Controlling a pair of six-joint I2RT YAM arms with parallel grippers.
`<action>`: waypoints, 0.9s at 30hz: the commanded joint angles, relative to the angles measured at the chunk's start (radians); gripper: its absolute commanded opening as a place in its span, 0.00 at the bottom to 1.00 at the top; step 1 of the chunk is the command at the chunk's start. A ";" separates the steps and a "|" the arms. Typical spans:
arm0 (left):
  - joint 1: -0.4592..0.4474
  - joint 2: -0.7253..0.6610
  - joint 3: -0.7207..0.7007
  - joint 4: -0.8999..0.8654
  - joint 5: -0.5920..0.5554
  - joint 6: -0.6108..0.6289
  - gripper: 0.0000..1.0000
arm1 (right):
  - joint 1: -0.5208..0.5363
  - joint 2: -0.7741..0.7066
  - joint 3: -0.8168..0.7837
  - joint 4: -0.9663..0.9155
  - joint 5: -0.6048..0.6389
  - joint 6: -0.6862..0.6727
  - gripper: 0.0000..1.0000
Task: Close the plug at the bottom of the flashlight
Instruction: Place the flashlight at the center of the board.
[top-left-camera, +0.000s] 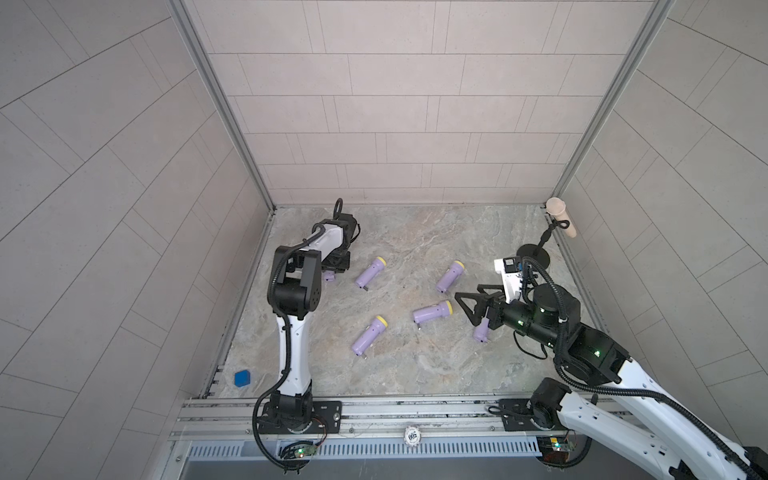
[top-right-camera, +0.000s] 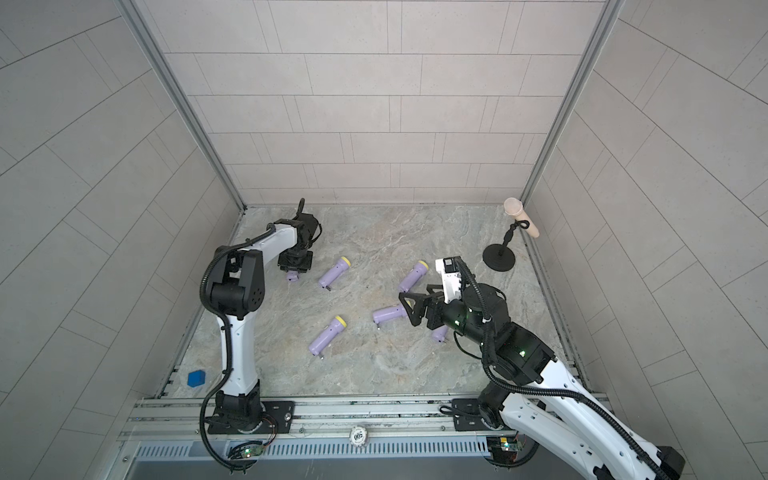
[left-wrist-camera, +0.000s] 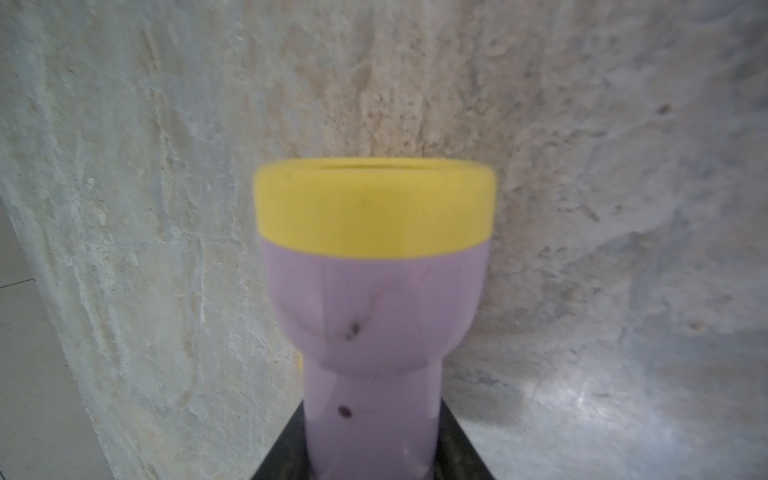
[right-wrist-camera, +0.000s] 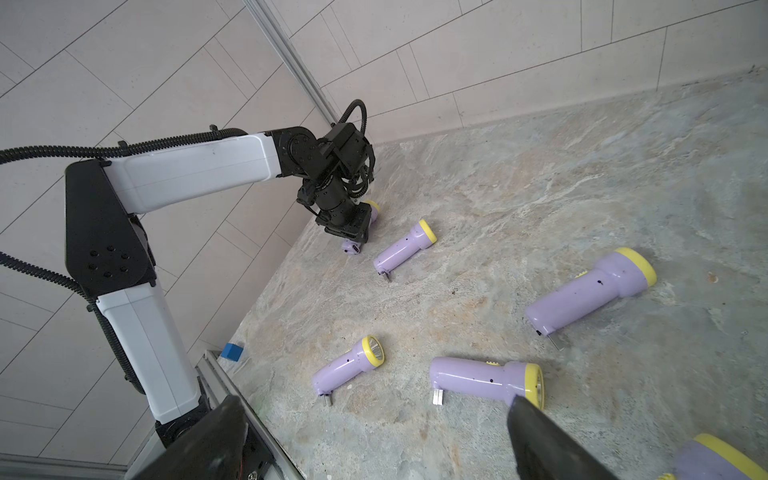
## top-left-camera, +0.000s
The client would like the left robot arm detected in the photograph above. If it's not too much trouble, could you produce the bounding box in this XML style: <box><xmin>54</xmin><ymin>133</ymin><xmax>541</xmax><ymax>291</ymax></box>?
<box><xmin>254</xmin><ymin>198</ymin><xmax>360</xmax><ymax>433</ymax></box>

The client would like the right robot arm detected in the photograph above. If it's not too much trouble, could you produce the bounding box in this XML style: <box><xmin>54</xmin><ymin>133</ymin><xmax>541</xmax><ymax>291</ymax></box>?
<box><xmin>454</xmin><ymin>257</ymin><xmax>767</xmax><ymax>479</ymax></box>

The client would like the black round stand base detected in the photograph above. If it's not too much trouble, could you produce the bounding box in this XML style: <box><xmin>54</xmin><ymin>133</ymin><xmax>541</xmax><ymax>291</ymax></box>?
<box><xmin>516</xmin><ymin>244</ymin><xmax>551</xmax><ymax>269</ymax></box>

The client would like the beige microphone on stand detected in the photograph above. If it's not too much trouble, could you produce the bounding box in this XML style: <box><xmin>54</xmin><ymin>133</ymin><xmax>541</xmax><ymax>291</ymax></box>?
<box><xmin>545</xmin><ymin>197</ymin><xmax>578</xmax><ymax>238</ymax></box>

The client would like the right circuit board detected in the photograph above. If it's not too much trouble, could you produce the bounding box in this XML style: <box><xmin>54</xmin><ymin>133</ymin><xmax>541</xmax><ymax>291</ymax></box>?
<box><xmin>536</xmin><ymin>436</ymin><xmax>577</xmax><ymax>465</ymax></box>

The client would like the circuit board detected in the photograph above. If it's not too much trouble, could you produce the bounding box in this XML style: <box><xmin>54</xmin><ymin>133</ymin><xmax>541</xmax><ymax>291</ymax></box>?
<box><xmin>279</xmin><ymin>441</ymin><xmax>319</xmax><ymax>461</ymax></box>
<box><xmin>536</xmin><ymin>436</ymin><xmax>577</xmax><ymax>465</ymax></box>

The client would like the blue hexagonal piece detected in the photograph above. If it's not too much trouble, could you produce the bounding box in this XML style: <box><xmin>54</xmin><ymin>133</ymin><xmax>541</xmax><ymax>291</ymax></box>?
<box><xmin>233</xmin><ymin>369</ymin><xmax>252</xmax><ymax>388</ymax></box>

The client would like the left circuit board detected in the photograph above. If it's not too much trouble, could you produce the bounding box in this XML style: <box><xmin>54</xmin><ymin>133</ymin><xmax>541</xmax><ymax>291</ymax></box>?
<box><xmin>279</xmin><ymin>441</ymin><xmax>319</xmax><ymax>461</ymax></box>

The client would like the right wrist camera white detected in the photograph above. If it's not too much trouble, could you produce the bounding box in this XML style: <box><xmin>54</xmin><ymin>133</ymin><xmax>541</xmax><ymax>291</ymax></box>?
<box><xmin>494</xmin><ymin>257</ymin><xmax>523</xmax><ymax>304</ymax></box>

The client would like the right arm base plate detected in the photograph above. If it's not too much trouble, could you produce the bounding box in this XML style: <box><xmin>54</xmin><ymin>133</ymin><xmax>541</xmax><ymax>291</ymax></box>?
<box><xmin>486</xmin><ymin>398</ymin><xmax>567</xmax><ymax>432</ymax></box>

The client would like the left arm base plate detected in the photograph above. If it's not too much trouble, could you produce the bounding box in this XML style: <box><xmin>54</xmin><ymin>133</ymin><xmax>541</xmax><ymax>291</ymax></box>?
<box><xmin>253</xmin><ymin>399</ymin><xmax>343</xmax><ymax>435</ymax></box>

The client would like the aluminium rail frame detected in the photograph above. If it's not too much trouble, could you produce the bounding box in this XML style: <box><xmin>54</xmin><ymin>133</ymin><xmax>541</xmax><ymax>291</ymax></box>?
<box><xmin>169</xmin><ymin>393</ymin><xmax>597</xmax><ymax>441</ymax></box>

